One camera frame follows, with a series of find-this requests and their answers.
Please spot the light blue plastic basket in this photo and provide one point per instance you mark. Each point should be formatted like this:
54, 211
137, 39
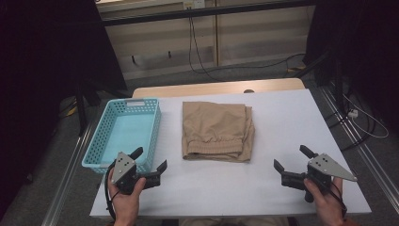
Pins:
125, 132

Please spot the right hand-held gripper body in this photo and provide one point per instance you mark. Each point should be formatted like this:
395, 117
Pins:
320, 171

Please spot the person's left hand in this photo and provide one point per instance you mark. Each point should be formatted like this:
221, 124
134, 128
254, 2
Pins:
127, 205

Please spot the white table board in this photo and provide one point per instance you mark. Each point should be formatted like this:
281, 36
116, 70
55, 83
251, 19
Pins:
282, 125

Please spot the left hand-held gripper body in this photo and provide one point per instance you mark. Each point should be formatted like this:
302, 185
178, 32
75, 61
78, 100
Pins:
124, 171

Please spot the khaki pants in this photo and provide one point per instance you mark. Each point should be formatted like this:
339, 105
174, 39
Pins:
216, 130

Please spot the white wall socket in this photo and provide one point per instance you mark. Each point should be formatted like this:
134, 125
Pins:
194, 3

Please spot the black metal stand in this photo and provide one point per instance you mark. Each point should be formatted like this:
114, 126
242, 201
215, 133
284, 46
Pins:
335, 78
82, 106

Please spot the wooden table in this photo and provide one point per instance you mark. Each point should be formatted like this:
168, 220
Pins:
204, 88

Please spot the person's right hand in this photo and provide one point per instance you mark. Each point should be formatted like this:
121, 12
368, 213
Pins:
326, 204

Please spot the white plug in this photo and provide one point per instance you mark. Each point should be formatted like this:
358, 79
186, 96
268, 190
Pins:
353, 113

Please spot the black horizontal bar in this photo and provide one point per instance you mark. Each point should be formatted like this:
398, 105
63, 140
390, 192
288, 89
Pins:
200, 12

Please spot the black curtain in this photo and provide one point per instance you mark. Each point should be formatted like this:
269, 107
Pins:
360, 47
40, 62

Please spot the person's lap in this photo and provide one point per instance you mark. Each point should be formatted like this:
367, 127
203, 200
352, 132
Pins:
232, 222

